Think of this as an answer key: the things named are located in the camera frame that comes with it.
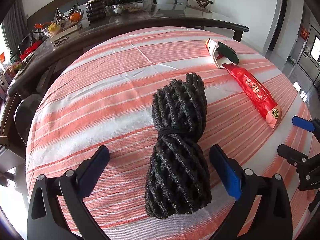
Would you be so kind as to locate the grey curtain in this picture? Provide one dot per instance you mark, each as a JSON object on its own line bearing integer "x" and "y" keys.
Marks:
{"x": 14, "y": 26}

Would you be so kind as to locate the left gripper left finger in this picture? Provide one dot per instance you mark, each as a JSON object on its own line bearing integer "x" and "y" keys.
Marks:
{"x": 45, "y": 216}

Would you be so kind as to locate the potted green plant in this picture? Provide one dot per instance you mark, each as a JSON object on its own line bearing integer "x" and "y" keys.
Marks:
{"x": 93, "y": 0}

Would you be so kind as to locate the glass snack tray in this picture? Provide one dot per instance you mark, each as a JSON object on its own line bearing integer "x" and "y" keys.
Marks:
{"x": 119, "y": 7}

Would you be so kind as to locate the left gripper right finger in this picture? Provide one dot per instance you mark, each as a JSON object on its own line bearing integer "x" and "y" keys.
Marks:
{"x": 273, "y": 218}

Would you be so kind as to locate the glass fruit bowl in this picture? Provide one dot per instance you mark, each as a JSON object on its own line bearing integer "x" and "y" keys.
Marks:
{"x": 62, "y": 22}

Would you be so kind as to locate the dark wooden coffee table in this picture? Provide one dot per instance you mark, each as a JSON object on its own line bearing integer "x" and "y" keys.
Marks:
{"x": 91, "y": 34}

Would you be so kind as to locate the black foam net bundle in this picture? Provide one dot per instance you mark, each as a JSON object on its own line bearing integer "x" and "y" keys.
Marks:
{"x": 178, "y": 179}

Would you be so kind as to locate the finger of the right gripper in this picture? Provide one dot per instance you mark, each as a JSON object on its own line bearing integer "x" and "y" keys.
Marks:
{"x": 312, "y": 125}
{"x": 307, "y": 168}

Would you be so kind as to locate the red snack wrapper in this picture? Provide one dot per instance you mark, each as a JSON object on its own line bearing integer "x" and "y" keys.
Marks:
{"x": 257, "y": 93}

